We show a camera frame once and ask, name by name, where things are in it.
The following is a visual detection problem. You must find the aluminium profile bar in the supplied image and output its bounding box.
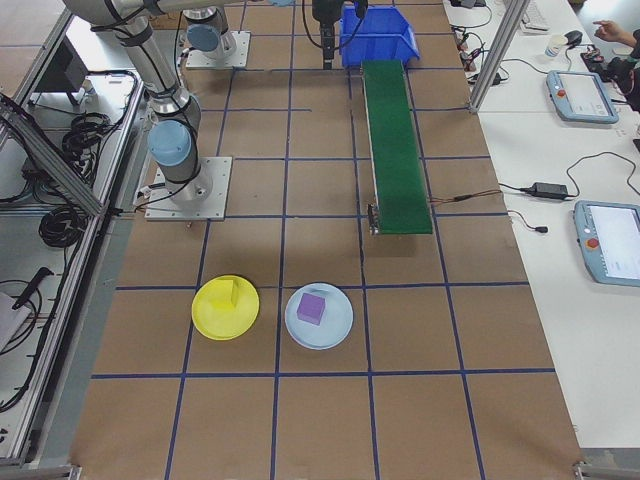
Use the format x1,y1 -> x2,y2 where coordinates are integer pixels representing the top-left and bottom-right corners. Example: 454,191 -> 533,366
571,457 -> 640,480
0,462 -> 84,480

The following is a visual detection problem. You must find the black power adapter cable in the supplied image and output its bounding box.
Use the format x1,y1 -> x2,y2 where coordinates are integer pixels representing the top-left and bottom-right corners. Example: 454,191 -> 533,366
499,151 -> 640,201

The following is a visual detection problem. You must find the dark grey box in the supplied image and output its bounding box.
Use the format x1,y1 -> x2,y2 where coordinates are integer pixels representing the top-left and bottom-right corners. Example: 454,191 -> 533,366
46,36 -> 90,95

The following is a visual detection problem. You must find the blue plastic storage bin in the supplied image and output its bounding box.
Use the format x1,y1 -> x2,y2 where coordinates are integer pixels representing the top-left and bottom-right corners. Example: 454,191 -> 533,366
339,5 -> 421,69

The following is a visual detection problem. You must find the yellow foam block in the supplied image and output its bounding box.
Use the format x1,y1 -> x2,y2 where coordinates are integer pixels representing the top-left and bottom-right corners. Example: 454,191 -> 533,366
213,278 -> 241,308

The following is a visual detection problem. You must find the aluminium V-shaped frame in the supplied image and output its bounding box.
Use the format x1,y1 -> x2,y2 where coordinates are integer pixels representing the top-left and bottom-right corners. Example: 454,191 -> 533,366
0,0 -> 154,469

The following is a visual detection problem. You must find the yellow round plate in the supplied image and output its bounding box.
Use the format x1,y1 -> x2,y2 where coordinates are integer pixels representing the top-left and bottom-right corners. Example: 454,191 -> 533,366
191,274 -> 262,343

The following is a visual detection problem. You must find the thin black wire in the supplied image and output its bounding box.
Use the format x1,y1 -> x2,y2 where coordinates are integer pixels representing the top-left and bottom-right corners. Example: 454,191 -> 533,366
428,190 -> 502,205

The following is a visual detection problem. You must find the white keyboard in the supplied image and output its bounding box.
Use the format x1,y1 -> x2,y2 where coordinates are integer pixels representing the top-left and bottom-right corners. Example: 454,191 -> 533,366
521,0 -> 550,33

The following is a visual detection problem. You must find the purple foam block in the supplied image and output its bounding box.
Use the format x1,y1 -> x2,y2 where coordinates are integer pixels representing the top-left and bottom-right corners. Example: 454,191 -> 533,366
296,292 -> 328,325

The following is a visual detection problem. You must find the green conveyor belt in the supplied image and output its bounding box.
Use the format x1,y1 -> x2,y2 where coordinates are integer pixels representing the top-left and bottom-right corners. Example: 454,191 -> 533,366
360,58 -> 435,238

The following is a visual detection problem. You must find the light blue round plate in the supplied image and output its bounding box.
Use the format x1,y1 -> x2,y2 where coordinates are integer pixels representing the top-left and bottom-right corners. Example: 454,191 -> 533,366
284,282 -> 355,351

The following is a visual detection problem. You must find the black electronics with red wires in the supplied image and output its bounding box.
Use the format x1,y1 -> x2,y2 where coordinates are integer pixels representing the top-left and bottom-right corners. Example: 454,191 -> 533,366
581,44 -> 626,84

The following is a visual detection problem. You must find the black cable coil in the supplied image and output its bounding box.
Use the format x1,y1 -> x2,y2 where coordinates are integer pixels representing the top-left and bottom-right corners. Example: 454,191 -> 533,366
38,206 -> 85,250
61,112 -> 125,169

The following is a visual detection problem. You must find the black handled tool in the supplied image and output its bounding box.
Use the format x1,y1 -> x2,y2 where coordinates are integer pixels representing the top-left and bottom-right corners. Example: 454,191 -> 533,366
10,267 -> 55,309

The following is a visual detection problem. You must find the black power adapter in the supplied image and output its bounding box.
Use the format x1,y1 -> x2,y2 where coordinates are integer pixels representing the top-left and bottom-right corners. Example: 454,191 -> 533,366
532,181 -> 570,200

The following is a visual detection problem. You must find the black cable with plug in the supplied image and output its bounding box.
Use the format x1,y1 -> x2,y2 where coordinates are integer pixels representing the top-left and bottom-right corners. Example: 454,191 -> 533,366
508,209 -> 550,234

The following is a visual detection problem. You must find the grey-blue teach pendant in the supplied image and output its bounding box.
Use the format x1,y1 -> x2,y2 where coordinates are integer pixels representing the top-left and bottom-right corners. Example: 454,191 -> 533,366
572,199 -> 640,288
546,69 -> 620,125

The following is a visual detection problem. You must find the bare person hand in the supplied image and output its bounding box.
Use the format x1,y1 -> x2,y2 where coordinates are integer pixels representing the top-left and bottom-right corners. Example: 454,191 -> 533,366
593,19 -> 632,44

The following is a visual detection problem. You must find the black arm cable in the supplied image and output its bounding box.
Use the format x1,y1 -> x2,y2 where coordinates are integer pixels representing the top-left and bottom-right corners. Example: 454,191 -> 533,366
301,0 -> 327,52

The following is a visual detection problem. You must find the aluminium profile post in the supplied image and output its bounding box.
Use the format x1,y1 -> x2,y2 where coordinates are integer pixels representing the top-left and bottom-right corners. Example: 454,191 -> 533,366
468,0 -> 532,116

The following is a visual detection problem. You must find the thin red wire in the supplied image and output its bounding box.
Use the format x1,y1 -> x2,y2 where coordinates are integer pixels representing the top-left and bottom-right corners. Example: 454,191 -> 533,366
428,190 -> 502,205

